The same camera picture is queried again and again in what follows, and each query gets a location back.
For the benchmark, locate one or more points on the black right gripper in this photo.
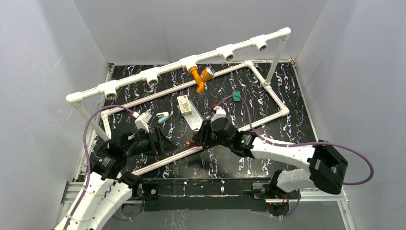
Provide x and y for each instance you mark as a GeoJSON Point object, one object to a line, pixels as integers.
{"type": "Point", "coordinates": [202, 136]}

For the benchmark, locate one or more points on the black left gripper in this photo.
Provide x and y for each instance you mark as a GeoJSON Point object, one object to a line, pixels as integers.
{"type": "Point", "coordinates": [157, 141]}

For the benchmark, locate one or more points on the brown water faucet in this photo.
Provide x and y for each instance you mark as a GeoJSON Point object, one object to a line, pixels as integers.
{"type": "Point", "coordinates": [193, 144]}

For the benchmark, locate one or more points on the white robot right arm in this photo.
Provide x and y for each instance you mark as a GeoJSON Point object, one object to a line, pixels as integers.
{"type": "Point", "coordinates": [318, 165]}

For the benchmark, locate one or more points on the orange water faucet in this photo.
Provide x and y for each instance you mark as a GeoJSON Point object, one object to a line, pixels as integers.
{"type": "Point", "coordinates": [201, 78]}

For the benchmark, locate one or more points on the clear plastic bag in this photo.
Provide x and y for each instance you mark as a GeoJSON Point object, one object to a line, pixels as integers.
{"type": "Point", "coordinates": [195, 120]}

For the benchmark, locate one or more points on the light blue tape roll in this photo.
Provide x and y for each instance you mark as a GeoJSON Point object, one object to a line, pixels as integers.
{"type": "Point", "coordinates": [162, 117]}

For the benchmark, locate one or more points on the small cardboard box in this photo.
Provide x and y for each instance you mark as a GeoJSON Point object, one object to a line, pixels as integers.
{"type": "Point", "coordinates": [184, 105]}

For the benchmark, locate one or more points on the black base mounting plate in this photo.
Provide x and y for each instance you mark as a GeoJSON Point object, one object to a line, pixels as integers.
{"type": "Point", "coordinates": [211, 194]}

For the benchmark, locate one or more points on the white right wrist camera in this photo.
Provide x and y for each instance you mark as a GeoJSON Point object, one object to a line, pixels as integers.
{"type": "Point", "coordinates": [219, 112]}

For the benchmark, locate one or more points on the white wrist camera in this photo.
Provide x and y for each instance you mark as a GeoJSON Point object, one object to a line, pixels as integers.
{"type": "Point", "coordinates": [219, 112]}
{"type": "Point", "coordinates": [142, 120]}

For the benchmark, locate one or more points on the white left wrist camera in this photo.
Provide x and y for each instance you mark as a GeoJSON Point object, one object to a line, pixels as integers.
{"type": "Point", "coordinates": [142, 120]}

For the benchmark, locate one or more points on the white PVC pipe frame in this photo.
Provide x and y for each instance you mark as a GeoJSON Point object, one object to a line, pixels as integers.
{"type": "Point", "coordinates": [155, 88]}

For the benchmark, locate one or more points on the aluminium rail frame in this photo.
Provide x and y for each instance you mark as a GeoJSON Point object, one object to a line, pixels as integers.
{"type": "Point", "coordinates": [303, 195]}

